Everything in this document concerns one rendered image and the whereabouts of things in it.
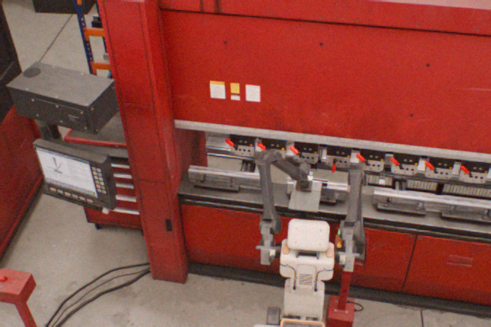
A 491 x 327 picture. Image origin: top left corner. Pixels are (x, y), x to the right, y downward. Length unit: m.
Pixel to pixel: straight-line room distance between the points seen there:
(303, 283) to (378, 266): 1.10
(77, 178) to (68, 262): 1.60
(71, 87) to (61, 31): 4.75
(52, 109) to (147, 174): 0.89
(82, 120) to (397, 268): 2.32
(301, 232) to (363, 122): 0.80
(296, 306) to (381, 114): 1.19
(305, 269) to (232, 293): 1.44
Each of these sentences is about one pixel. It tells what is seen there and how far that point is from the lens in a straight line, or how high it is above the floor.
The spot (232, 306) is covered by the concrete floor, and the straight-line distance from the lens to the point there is 4.46.
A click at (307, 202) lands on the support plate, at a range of 3.73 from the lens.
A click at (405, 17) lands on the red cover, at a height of 2.22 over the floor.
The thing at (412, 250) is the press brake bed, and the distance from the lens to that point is 4.10.
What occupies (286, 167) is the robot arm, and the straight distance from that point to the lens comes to 3.38.
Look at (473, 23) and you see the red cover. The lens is 3.17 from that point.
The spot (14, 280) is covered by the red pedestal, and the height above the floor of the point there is 0.80.
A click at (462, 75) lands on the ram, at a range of 3.34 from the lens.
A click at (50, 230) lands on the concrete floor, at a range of 5.20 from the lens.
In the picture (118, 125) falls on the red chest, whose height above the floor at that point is 0.98.
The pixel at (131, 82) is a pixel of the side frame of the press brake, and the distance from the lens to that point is 3.39.
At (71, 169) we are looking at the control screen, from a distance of 3.39.
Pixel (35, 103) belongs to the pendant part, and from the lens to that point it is 3.24.
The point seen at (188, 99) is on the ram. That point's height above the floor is 1.57.
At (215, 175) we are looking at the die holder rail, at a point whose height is 0.96.
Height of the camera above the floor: 3.66
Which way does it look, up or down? 42 degrees down
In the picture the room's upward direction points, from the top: 1 degrees counter-clockwise
